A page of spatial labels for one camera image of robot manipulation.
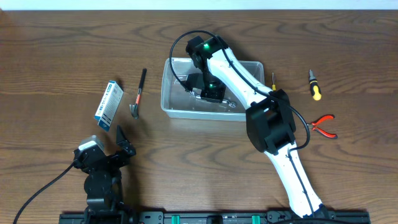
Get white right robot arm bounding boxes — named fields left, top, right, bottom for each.
left=180, top=34, right=328, bottom=219

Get small black orange hammer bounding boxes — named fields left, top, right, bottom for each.
left=129, top=68, right=147, bottom=119

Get stubby yellow black screwdriver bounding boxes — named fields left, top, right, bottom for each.
left=308, top=70, right=322, bottom=101

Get white and blue box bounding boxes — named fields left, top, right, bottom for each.
left=94, top=80, right=124, bottom=132

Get clear plastic container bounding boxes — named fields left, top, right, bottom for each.
left=160, top=57, right=266, bottom=122

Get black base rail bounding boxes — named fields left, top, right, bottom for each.
left=58, top=210, right=371, bottom=224

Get silver wrench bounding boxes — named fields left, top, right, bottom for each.
left=189, top=91, right=236, bottom=108

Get red handled pliers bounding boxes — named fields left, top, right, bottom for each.
left=306, top=114, right=338, bottom=139

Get slim black yellow screwdriver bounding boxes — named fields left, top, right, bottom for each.
left=272, top=72, right=276, bottom=91

